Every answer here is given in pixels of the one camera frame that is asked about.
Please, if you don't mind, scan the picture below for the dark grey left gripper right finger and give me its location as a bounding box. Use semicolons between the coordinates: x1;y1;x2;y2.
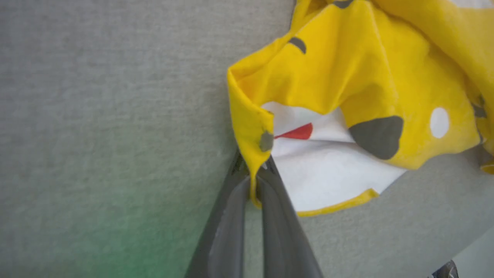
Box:
256;156;324;278

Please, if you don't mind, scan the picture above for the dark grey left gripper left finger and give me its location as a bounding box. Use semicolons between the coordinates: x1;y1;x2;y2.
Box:
184;150;251;278

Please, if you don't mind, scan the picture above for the yellow cartoon print garment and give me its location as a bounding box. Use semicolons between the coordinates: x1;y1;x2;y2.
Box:
227;0;494;217

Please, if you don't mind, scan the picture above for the grey fabric sofa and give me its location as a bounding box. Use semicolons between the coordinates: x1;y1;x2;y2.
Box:
0;0;494;278

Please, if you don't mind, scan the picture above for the dark grey metal part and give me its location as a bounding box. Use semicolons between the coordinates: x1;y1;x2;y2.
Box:
431;260;460;278

